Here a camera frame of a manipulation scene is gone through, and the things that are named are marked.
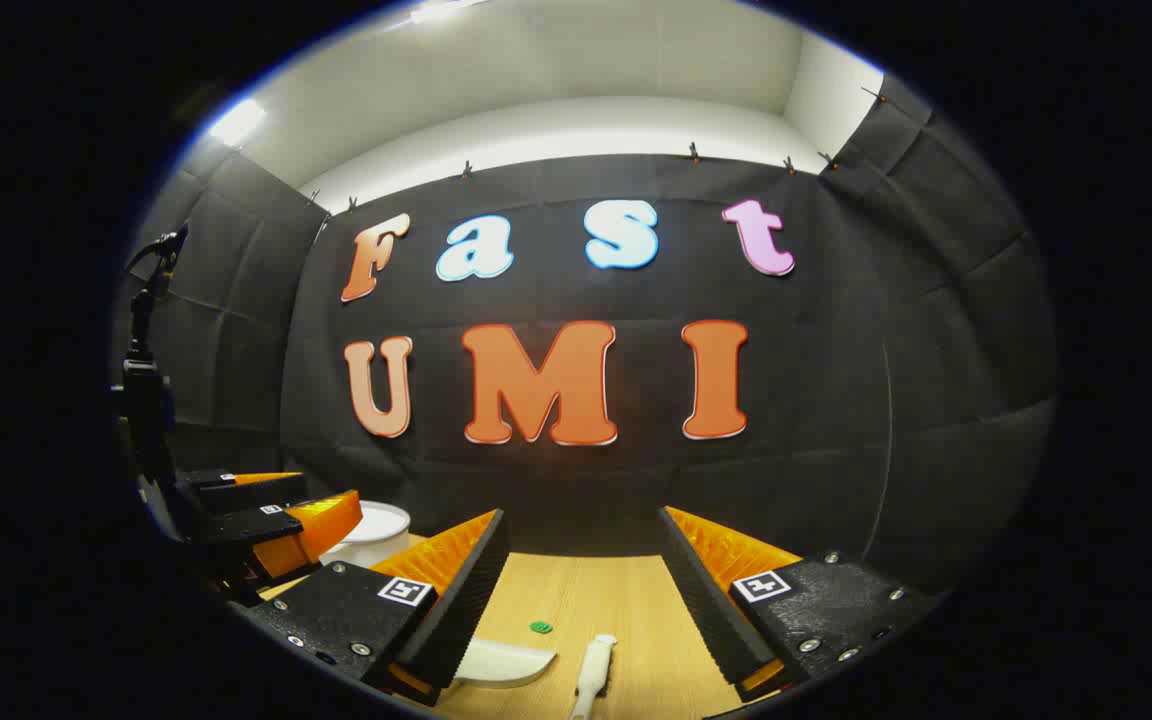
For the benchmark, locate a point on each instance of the white ribbed garbage bin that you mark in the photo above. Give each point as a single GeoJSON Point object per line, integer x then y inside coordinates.
{"type": "Point", "coordinates": [376, 535]}

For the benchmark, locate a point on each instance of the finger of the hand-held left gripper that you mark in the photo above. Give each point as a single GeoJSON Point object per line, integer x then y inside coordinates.
{"type": "Point", "coordinates": [246, 490]}
{"type": "Point", "coordinates": [266, 528]}

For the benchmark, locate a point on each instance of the small grey dustpan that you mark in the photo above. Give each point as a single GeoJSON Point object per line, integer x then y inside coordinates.
{"type": "Point", "coordinates": [501, 664]}

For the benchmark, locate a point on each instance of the wooden desktop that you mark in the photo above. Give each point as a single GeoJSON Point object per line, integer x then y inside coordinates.
{"type": "Point", "coordinates": [626, 600]}

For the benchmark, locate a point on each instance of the ceiling light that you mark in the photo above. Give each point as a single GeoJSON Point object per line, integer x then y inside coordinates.
{"type": "Point", "coordinates": [236, 122]}
{"type": "Point", "coordinates": [441, 10]}

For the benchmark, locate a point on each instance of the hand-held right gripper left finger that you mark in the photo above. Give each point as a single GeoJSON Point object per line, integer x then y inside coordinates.
{"type": "Point", "coordinates": [456, 600]}

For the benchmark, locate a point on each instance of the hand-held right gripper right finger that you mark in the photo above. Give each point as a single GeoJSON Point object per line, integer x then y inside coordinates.
{"type": "Point", "coordinates": [706, 590]}

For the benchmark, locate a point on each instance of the small grey broom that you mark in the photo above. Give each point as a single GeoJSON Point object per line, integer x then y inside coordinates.
{"type": "Point", "coordinates": [593, 672]}

